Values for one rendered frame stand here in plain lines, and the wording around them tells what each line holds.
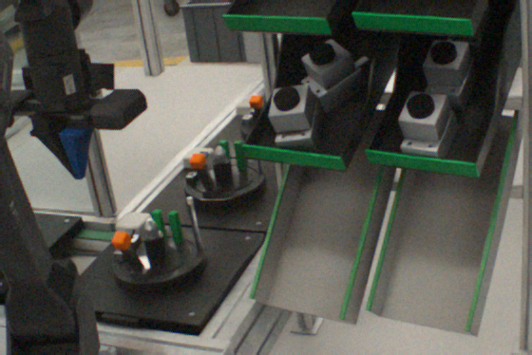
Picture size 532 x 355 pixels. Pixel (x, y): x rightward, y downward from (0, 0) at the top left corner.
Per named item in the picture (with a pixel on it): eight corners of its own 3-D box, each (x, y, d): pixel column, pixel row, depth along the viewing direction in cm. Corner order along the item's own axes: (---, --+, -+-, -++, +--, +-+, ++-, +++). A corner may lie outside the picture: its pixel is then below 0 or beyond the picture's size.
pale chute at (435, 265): (478, 337, 99) (468, 331, 96) (377, 316, 106) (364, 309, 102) (526, 118, 105) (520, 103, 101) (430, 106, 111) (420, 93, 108)
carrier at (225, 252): (201, 337, 111) (183, 257, 106) (55, 315, 119) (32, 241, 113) (267, 244, 131) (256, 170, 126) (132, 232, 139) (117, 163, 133)
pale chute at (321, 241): (356, 326, 104) (342, 319, 100) (264, 305, 110) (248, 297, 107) (411, 113, 110) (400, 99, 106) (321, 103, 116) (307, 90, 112)
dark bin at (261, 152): (346, 173, 97) (327, 129, 91) (248, 158, 103) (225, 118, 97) (424, 9, 110) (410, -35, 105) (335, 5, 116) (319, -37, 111)
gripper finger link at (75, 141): (79, 134, 88) (107, 112, 93) (52, 133, 90) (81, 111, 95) (93, 192, 92) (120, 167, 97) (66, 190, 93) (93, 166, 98)
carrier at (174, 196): (268, 242, 132) (256, 169, 126) (133, 231, 140) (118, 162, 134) (317, 172, 152) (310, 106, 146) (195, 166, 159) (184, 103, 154)
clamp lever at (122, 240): (142, 275, 118) (123, 243, 112) (131, 274, 118) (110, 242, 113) (152, 255, 120) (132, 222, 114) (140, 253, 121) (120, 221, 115)
